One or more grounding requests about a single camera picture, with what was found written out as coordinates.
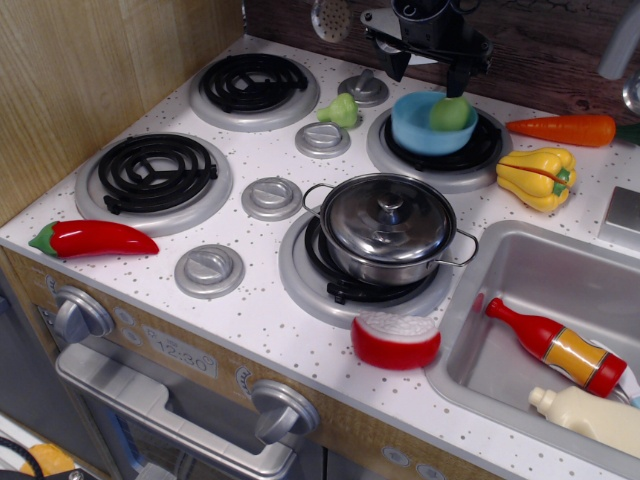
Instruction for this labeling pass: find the cream toy mayonnaise bottle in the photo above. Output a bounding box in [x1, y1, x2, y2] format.
[528, 387, 639, 456]

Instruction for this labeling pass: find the left silver oven knob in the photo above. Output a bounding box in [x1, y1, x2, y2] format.
[53, 285, 115, 344]

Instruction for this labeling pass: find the red toy chili pepper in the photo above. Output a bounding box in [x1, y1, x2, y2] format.
[28, 220, 159, 259]

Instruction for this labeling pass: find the green toy pear top half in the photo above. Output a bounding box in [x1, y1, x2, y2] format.
[317, 93, 359, 128]

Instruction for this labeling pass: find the silver oven knob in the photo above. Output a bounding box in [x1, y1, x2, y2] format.
[53, 285, 115, 344]
[251, 379, 320, 444]

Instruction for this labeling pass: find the green toy pear half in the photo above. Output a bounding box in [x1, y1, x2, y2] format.
[429, 97, 471, 132]
[317, 93, 359, 128]

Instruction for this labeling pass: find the front right black burner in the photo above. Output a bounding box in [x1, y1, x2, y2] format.
[278, 213, 453, 329]

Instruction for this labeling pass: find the orange toy carrot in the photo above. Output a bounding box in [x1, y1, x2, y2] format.
[506, 115, 639, 147]

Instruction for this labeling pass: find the silver oven door handle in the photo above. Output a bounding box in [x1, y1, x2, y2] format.
[56, 344, 297, 479]

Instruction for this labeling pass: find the green toy pear bottom half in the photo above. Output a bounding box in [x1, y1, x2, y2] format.
[429, 97, 471, 132]

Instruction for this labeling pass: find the black burner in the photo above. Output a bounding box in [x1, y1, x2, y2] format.
[189, 53, 320, 133]
[366, 110, 512, 194]
[278, 213, 453, 329]
[75, 133, 233, 237]

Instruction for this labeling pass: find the silver faucet base block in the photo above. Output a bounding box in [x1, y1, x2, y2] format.
[598, 186, 640, 251]

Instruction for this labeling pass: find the light blue plastic bowl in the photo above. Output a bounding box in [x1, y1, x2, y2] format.
[391, 91, 479, 156]

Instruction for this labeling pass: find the hanging white slotted spatula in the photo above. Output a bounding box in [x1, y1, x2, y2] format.
[409, 54, 436, 66]

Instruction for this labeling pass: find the silver toy faucet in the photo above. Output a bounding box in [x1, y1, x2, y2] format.
[597, 0, 639, 115]

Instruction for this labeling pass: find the back right black burner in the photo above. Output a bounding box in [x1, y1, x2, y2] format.
[366, 110, 512, 194]

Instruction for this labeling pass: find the red toy ketchup bottle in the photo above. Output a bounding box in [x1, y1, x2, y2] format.
[485, 298, 627, 398]

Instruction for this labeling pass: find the silver stovetop knob front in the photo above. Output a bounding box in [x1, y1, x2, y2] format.
[174, 244, 245, 299]

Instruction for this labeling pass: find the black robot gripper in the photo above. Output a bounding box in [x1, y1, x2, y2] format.
[360, 0, 493, 98]

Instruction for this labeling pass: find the silver toy sink basin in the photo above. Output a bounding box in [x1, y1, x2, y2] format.
[426, 221, 639, 479]

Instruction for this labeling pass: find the hanging silver slotted ladle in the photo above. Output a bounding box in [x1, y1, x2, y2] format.
[310, 0, 352, 43]

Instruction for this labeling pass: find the right silver oven knob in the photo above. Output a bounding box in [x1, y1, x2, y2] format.
[251, 379, 320, 444]

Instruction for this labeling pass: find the red bowl of rice toy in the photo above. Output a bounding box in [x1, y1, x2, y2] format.
[351, 311, 441, 370]

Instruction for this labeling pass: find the yellow toy bell pepper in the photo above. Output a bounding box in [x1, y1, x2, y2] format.
[496, 147, 577, 212]

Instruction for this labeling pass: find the back left black burner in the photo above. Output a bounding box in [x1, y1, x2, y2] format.
[189, 53, 320, 133]

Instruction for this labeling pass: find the front left black burner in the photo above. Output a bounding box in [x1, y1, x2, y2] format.
[75, 133, 233, 237]

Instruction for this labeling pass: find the silver stovetop knob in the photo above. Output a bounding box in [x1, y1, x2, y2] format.
[295, 122, 351, 159]
[338, 69, 389, 108]
[174, 244, 245, 299]
[241, 177, 302, 222]

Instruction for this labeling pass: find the silver stovetop knob back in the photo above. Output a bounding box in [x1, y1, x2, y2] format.
[338, 69, 389, 108]

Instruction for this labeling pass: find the steel pot with lid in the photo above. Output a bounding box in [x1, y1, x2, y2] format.
[302, 173, 479, 286]

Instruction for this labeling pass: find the oven digital clock display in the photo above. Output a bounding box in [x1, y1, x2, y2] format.
[143, 326, 218, 379]

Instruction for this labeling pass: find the yellow object bottom left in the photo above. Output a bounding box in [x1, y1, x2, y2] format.
[28, 444, 76, 476]

